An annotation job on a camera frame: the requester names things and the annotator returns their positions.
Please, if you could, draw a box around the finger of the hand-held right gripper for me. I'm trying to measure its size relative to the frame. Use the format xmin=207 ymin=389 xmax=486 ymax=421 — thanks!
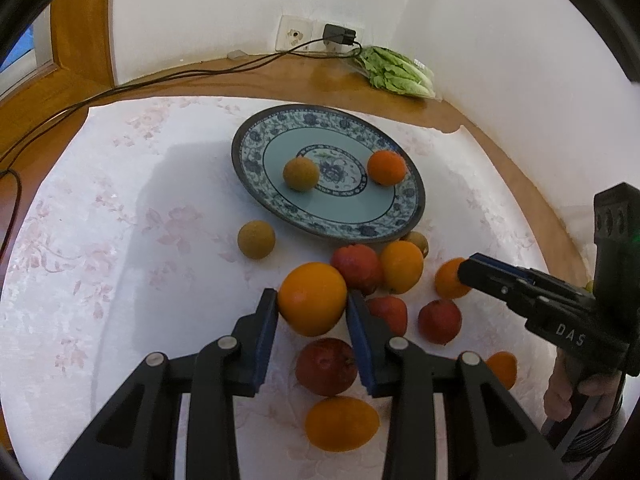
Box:
xmin=457 ymin=258 xmax=541 ymax=318
xmin=469 ymin=254 xmax=596 ymax=306

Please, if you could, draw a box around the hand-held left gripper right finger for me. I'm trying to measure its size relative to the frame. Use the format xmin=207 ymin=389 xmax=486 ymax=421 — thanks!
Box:
xmin=346 ymin=290 xmax=571 ymax=480

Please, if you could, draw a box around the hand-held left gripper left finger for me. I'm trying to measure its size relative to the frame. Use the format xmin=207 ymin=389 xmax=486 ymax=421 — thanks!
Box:
xmin=50 ymin=288 xmax=279 ymax=480

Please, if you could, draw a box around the red apple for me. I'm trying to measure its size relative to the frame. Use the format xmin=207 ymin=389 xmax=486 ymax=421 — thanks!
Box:
xmin=418 ymin=300 xmax=463 ymax=345
xmin=330 ymin=244 xmax=385 ymax=296
xmin=295 ymin=338 xmax=358 ymax=397
xmin=365 ymin=296 xmax=408 ymax=337

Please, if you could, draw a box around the orange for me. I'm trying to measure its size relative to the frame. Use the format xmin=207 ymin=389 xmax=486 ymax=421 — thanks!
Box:
xmin=367 ymin=150 xmax=407 ymax=186
xmin=485 ymin=351 xmax=518 ymax=391
xmin=305 ymin=396 xmax=381 ymax=452
xmin=434 ymin=257 xmax=473 ymax=300
xmin=276 ymin=261 xmax=348 ymax=337
xmin=379 ymin=241 xmax=425 ymax=295

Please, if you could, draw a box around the blue patterned ceramic plate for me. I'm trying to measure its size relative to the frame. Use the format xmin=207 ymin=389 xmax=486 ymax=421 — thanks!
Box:
xmin=231 ymin=105 xmax=427 ymax=243

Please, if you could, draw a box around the person's right hand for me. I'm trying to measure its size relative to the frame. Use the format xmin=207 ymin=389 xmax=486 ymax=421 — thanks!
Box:
xmin=544 ymin=349 xmax=621 ymax=422

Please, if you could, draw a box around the brown round fruit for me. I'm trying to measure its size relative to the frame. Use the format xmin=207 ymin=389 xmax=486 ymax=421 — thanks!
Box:
xmin=282 ymin=156 xmax=320 ymax=192
xmin=402 ymin=231 xmax=429 ymax=258
xmin=237 ymin=220 xmax=276 ymax=260

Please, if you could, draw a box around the white floral tablecloth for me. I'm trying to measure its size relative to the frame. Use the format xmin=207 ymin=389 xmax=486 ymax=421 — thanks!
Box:
xmin=0 ymin=95 xmax=553 ymax=480

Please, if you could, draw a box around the bagged green lettuce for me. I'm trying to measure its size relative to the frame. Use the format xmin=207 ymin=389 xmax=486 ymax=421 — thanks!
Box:
xmin=352 ymin=46 xmax=437 ymax=100

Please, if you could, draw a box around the black charger plug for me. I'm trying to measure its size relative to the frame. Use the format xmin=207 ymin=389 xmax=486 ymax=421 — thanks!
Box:
xmin=322 ymin=24 xmax=357 ymax=47

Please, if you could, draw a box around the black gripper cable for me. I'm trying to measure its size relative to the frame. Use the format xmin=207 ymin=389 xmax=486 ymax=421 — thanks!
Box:
xmin=560 ymin=400 xmax=627 ymax=463

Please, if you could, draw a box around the black charger cable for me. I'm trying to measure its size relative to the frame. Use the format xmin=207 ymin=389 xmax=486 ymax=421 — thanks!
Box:
xmin=0 ymin=37 xmax=363 ymax=161

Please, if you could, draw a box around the white wall socket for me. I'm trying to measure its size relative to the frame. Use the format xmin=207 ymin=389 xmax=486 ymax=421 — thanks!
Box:
xmin=275 ymin=15 xmax=351 ymax=56

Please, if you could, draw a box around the wooden window frame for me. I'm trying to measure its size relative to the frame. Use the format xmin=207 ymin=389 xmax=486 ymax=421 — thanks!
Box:
xmin=0 ymin=0 xmax=117 ymax=111

